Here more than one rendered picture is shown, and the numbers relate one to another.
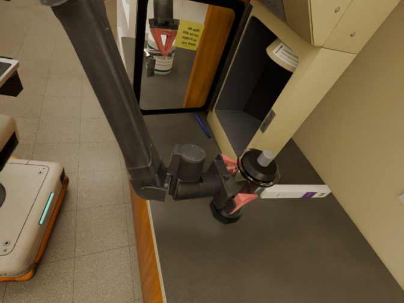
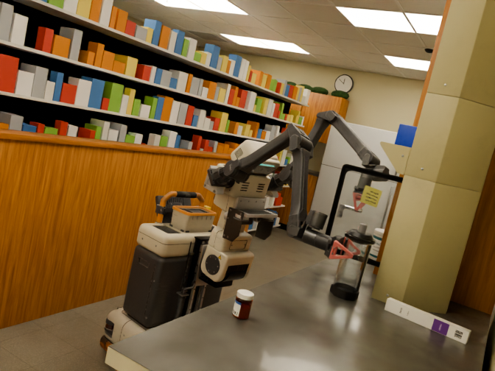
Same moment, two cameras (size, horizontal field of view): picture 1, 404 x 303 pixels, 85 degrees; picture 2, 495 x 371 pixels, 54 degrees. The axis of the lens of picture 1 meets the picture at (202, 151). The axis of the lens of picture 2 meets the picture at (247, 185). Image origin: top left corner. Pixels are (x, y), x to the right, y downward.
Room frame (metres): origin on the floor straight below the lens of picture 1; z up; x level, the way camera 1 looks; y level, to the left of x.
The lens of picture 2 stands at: (-0.79, -1.43, 1.46)
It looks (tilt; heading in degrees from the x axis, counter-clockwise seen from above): 7 degrees down; 62
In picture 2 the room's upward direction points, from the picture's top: 13 degrees clockwise
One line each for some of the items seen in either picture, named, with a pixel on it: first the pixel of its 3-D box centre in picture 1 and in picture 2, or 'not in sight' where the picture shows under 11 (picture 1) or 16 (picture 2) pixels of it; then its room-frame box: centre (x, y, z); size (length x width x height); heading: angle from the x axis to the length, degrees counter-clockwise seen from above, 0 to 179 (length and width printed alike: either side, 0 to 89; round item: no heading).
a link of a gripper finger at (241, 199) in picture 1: (238, 193); (341, 251); (0.33, -0.12, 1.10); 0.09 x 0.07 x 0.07; 123
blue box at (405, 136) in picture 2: not in sight; (411, 138); (0.68, 0.05, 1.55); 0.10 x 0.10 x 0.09; 34
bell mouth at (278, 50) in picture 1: (300, 52); not in sight; (0.68, -0.15, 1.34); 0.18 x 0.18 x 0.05
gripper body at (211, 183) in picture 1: (208, 184); (326, 243); (0.32, -0.04, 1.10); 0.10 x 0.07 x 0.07; 33
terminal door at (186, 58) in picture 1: (183, 64); (365, 216); (0.66, 0.16, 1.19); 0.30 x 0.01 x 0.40; 130
